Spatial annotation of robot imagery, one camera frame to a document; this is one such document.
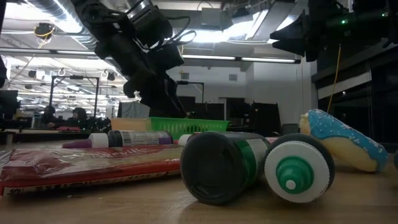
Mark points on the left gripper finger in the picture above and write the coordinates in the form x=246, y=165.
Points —
x=135, y=84
x=163, y=99

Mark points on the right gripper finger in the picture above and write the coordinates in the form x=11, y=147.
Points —
x=295, y=29
x=295, y=47

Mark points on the pink-labelled dye bottle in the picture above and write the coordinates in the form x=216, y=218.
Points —
x=184, y=139

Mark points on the green-labelled dye bottle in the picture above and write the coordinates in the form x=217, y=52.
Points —
x=217, y=168

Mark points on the red snack package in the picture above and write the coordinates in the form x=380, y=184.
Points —
x=77, y=165

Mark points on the blue-frosted toy donut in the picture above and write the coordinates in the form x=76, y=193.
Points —
x=342, y=137

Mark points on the grey cover sheet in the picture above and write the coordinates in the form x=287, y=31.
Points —
x=133, y=109

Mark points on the green plastic basket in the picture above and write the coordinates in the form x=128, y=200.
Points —
x=186, y=126

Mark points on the tan box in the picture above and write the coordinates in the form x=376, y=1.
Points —
x=130, y=124

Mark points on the purple-tipped dye bottle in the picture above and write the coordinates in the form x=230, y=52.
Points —
x=140, y=138

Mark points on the person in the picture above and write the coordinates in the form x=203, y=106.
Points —
x=48, y=116
x=79, y=117

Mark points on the black partition panel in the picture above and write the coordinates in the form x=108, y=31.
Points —
x=265, y=118

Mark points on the green-tipped white-capped bottle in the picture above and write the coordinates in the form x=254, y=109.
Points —
x=295, y=174

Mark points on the black monitor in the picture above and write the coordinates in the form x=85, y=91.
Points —
x=7, y=104

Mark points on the black low frame stand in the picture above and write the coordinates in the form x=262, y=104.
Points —
x=192, y=82

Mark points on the black tall frame stand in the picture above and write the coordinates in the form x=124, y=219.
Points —
x=74, y=77

